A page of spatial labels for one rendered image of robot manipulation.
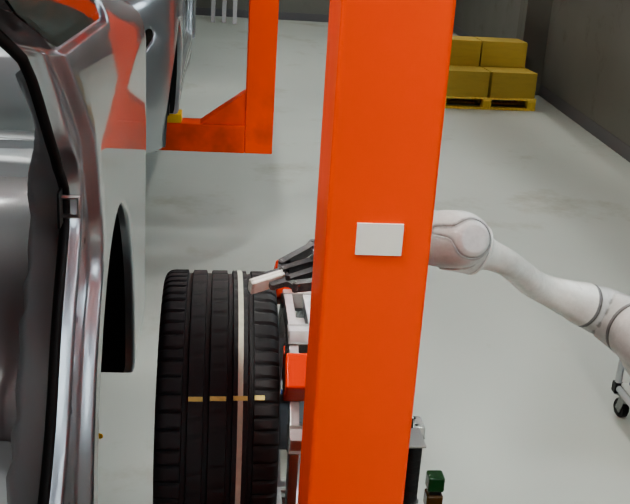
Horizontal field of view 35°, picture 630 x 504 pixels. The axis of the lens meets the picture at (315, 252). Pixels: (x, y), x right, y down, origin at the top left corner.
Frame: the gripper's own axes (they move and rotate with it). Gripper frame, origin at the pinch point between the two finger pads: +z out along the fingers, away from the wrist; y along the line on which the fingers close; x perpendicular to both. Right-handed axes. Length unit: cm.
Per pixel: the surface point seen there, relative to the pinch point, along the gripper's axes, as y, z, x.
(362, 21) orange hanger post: -15, -3, 65
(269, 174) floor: 375, -209, -331
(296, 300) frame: 11.5, -14.6, -22.7
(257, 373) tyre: -10.9, 6.2, -12.2
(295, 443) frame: -22.1, 2.8, -22.2
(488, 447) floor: 35, -124, -174
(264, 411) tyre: -17.3, 7.6, -15.4
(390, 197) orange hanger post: -26.6, -4.2, 42.0
